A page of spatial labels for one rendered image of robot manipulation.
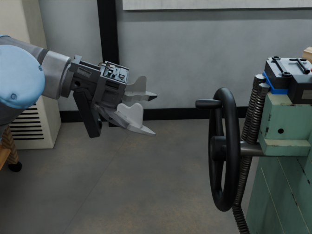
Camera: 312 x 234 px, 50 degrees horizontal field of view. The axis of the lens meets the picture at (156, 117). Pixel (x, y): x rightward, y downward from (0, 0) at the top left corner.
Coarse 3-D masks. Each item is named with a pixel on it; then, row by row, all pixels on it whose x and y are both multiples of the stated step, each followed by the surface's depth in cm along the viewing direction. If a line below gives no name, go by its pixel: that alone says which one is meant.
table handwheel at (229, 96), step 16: (224, 96) 73; (224, 112) 70; (208, 144) 93; (224, 144) 77; (240, 144) 79; (256, 144) 79; (208, 160) 92; (224, 160) 79; (224, 192) 69; (224, 208) 73
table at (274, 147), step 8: (264, 144) 73; (272, 144) 72; (280, 144) 72; (288, 144) 72; (296, 144) 72; (304, 144) 72; (264, 152) 73; (272, 152) 73; (280, 152) 73; (288, 152) 72; (296, 152) 72; (304, 152) 72
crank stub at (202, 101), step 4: (196, 100) 75; (200, 100) 74; (204, 100) 74; (208, 100) 74; (212, 100) 74; (216, 100) 75; (196, 104) 74; (200, 104) 74; (204, 104) 74; (208, 104) 74; (212, 104) 74; (216, 104) 74; (220, 104) 74; (200, 108) 74; (204, 108) 74; (208, 108) 74; (212, 108) 74; (216, 108) 75
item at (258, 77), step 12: (264, 84) 73; (252, 96) 78; (264, 96) 73; (252, 108) 79; (252, 120) 76; (252, 132) 77; (240, 156) 86; (252, 156) 81; (240, 168) 83; (240, 180) 84; (240, 192) 86; (240, 204) 88; (240, 216) 87; (240, 228) 86
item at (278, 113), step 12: (276, 96) 71; (264, 108) 73; (276, 108) 69; (288, 108) 69; (300, 108) 69; (264, 120) 73; (276, 120) 70; (288, 120) 70; (300, 120) 70; (264, 132) 73; (276, 132) 72; (288, 132) 72; (300, 132) 72
